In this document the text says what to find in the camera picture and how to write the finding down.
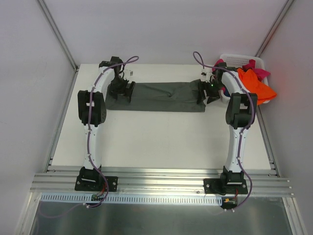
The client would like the navy blue t-shirt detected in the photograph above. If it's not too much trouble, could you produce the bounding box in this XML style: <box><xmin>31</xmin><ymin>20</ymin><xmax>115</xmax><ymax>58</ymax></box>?
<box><xmin>223</xmin><ymin>88</ymin><xmax>230</xmax><ymax>97</ymax></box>

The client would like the white plastic laundry basket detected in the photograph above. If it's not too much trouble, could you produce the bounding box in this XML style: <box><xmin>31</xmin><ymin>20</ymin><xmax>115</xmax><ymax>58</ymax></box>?
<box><xmin>220</xmin><ymin>54</ymin><xmax>276</xmax><ymax>105</ymax></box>

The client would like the white slotted cable duct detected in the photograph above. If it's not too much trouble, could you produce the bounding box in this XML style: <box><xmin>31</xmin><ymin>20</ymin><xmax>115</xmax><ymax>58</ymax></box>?
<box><xmin>41</xmin><ymin>193</ymin><xmax>222</xmax><ymax>206</ymax></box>

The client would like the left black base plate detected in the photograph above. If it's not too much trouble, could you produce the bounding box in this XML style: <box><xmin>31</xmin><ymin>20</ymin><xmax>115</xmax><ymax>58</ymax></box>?
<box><xmin>74</xmin><ymin>176</ymin><xmax>118</xmax><ymax>192</ymax></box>

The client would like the small circuit board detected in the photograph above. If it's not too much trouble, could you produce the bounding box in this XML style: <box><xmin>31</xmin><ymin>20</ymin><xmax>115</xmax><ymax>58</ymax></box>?
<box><xmin>223</xmin><ymin>197</ymin><xmax>238</xmax><ymax>205</ymax></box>
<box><xmin>91</xmin><ymin>194</ymin><xmax>105</xmax><ymax>201</ymax></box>

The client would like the right small circuit board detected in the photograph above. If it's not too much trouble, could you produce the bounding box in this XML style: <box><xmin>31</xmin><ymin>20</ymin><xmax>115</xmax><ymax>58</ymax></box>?
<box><xmin>223</xmin><ymin>197</ymin><xmax>238</xmax><ymax>205</ymax></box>

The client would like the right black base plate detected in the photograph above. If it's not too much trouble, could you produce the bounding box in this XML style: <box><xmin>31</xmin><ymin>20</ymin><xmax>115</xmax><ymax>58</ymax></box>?
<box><xmin>203</xmin><ymin>178</ymin><xmax>248</xmax><ymax>196</ymax></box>

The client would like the dark grey t-shirt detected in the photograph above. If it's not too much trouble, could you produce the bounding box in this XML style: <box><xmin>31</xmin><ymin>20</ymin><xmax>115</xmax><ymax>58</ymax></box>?
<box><xmin>105</xmin><ymin>80</ymin><xmax>206</xmax><ymax>113</ymax></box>

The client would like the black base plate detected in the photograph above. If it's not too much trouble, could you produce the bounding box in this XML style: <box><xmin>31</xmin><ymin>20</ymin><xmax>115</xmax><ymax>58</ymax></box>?
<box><xmin>74</xmin><ymin>176</ymin><xmax>118</xmax><ymax>192</ymax></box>
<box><xmin>203</xmin><ymin>178</ymin><xmax>248</xmax><ymax>196</ymax></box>

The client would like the aluminium mounting rail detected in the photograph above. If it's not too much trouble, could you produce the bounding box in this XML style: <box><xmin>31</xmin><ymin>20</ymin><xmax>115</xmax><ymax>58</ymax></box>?
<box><xmin>30</xmin><ymin>165</ymin><xmax>295</xmax><ymax>197</ymax></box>

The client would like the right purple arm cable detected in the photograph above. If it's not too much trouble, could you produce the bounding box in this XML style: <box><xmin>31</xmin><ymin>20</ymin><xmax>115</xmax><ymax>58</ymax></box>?
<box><xmin>192</xmin><ymin>51</ymin><xmax>257</xmax><ymax>212</ymax></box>

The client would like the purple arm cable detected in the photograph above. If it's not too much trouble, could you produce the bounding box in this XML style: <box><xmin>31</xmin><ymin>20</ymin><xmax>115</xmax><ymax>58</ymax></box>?
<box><xmin>192</xmin><ymin>51</ymin><xmax>257</xmax><ymax>212</ymax></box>
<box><xmin>87</xmin><ymin>55</ymin><xmax>140</xmax><ymax>209</ymax></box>

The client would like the magenta t-shirt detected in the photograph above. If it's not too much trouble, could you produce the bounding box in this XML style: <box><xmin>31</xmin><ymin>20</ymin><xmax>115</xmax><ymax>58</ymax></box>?
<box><xmin>212</xmin><ymin>58</ymin><xmax>271</xmax><ymax>80</ymax></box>

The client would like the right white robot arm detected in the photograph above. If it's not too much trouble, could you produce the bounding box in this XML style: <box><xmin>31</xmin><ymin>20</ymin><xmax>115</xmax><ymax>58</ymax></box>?
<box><xmin>197</xmin><ymin>62</ymin><xmax>258</xmax><ymax>195</ymax></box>

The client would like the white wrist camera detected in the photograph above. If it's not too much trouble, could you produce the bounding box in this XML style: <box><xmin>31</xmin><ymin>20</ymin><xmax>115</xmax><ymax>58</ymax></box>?
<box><xmin>201</xmin><ymin>69</ymin><xmax>213</xmax><ymax>82</ymax></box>
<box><xmin>121</xmin><ymin>70</ymin><xmax>134</xmax><ymax>81</ymax></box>

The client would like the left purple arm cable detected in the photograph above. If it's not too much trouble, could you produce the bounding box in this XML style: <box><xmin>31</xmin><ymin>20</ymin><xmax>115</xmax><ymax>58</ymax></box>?
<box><xmin>87</xmin><ymin>55</ymin><xmax>140</xmax><ymax>209</ymax></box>

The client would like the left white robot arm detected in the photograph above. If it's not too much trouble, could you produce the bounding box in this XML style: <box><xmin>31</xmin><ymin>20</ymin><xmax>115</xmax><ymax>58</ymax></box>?
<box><xmin>77</xmin><ymin>56</ymin><xmax>139</xmax><ymax>190</ymax></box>

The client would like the orange t-shirt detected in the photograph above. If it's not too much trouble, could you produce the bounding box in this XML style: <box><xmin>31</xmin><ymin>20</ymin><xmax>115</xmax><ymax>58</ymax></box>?
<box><xmin>237</xmin><ymin>68</ymin><xmax>277</xmax><ymax>105</ymax></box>

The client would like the left small circuit board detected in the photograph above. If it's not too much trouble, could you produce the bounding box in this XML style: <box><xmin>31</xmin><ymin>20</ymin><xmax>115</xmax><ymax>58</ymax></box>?
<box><xmin>91</xmin><ymin>194</ymin><xmax>105</xmax><ymax>201</ymax></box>

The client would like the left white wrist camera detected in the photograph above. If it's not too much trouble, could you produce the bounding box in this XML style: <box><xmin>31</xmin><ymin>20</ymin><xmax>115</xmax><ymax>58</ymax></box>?
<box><xmin>121</xmin><ymin>70</ymin><xmax>134</xmax><ymax>81</ymax></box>

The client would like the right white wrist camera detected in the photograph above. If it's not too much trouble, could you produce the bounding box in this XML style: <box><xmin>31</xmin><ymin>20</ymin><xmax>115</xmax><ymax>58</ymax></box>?
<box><xmin>201</xmin><ymin>69</ymin><xmax>213</xmax><ymax>82</ymax></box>

